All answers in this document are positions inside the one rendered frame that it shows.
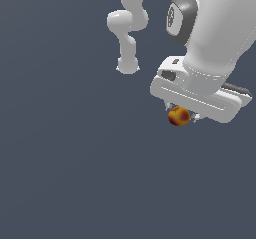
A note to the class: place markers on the orange red round fruit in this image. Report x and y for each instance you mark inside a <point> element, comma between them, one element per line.
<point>179,116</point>

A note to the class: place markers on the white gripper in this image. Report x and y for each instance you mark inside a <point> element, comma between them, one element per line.
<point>196,98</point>

